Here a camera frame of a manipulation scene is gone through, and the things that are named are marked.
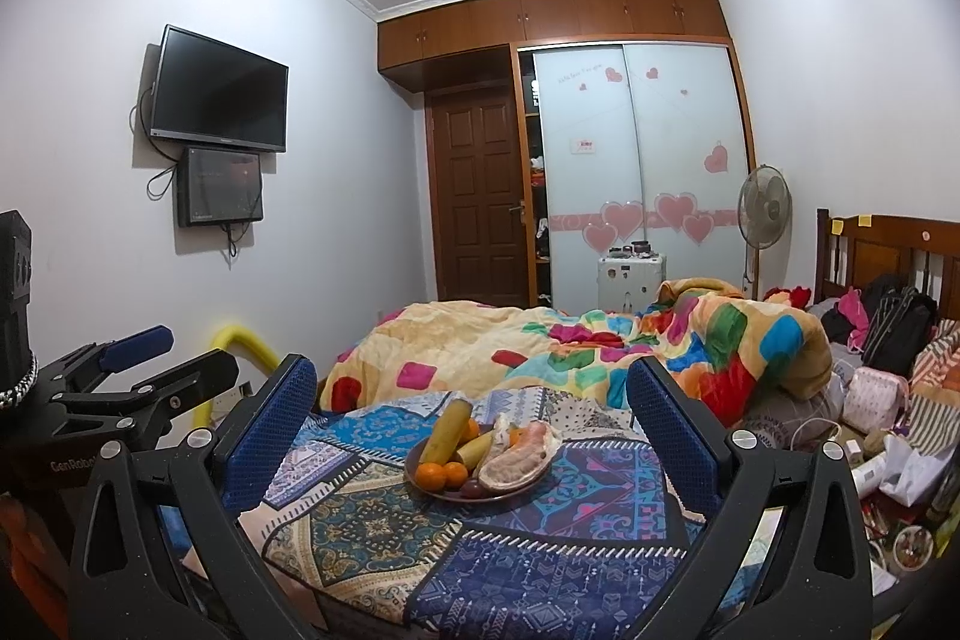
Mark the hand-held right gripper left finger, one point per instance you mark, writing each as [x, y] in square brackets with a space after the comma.
[270, 430]

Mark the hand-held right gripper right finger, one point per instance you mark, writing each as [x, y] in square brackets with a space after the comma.
[667, 430]

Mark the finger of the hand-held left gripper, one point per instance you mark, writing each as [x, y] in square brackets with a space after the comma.
[135, 344]
[180, 377]

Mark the pink shell-shaped piece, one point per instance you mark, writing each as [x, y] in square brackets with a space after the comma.
[540, 436]
[514, 464]

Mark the large orange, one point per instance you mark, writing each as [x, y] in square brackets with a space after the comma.
[514, 437]
[431, 476]
[455, 475]

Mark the long yellow cylindrical fruit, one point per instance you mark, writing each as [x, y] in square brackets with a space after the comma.
[446, 430]

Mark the brown round plate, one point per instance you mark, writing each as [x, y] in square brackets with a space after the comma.
[450, 496]

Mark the short yellow cylindrical fruit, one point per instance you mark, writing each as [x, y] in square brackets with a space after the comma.
[476, 449]

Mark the small orange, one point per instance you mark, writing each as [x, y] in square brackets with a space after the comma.
[471, 430]

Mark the dark purple passion fruit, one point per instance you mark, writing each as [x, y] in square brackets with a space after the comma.
[471, 488]

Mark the yellow foam tube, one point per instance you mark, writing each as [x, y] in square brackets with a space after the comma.
[240, 344]

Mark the colourful patchwork quilt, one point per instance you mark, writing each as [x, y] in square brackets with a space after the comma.
[585, 347]

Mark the white box appliance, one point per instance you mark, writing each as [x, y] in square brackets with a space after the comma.
[630, 284]

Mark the red cloth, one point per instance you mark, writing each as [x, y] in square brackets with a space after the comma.
[789, 295]

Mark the pink patterned bag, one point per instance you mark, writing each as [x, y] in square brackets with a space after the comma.
[874, 396]

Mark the blue patterned patchwork bedsheet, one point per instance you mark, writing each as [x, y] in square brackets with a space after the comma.
[480, 535]

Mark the pink cloth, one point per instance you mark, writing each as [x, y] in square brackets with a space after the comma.
[851, 306]

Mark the standing fan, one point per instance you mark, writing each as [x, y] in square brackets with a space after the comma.
[761, 209]

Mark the white paper bag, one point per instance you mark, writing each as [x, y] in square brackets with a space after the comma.
[909, 469]

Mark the black backpack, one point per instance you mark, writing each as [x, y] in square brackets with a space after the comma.
[896, 325]

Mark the frosted wardrobe doors with hearts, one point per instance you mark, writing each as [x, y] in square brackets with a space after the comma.
[645, 175]

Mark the striped cloth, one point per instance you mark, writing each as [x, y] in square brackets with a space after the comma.
[937, 377]

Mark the wooden headboard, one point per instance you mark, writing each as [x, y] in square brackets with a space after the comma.
[892, 246]

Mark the brown wooden door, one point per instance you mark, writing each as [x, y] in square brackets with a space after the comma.
[476, 205]

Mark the wooden overhead cabinets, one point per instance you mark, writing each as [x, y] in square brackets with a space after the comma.
[551, 21]

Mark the small black wall monitor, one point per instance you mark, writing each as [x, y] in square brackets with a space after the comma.
[220, 186]

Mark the black wall television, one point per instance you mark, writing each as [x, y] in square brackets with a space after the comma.
[217, 89]

